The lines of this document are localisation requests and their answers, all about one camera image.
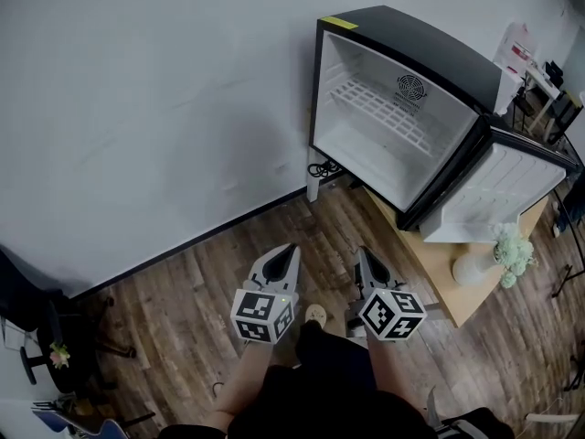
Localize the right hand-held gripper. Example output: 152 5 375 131
355 245 429 343

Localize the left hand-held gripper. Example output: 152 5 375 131
229 243 302 347

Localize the white wire fridge shelf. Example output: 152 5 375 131
325 77 443 155

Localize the black mini fridge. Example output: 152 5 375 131
308 5 584 246

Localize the person's right forearm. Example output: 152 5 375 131
365 337 403 395

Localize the person's left forearm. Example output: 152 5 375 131
213 339 276 432

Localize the person's beige slipper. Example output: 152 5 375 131
304 303 328 327

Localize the low wooden table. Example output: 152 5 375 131
363 185 549 329

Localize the white vase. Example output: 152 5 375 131
452 241 500 287

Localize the white table leg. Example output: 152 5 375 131
306 147 322 203

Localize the person's black clothing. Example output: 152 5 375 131
159 321 516 439

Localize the pale green flower bunch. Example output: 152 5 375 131
491 221 537 290

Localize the black and grey bag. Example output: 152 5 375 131
426 385 516 439

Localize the black thin stand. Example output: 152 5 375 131
550 128 585 299

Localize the black office chair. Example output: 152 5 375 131
0 243 138 395

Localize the small pink flower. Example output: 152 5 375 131
48 342 71 369

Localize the plain white box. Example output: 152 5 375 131
493 61 523 116

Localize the blue object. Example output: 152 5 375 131
30 400 121 439

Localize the white background desk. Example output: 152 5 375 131
520 64 566 139

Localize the yellow and black device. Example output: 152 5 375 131
554 88 585 133

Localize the white box with red label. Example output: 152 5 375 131
496 21 537 73

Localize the coiled black cable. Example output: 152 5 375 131
307 159 343 181

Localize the white floor cable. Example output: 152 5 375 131
524 397 582 425

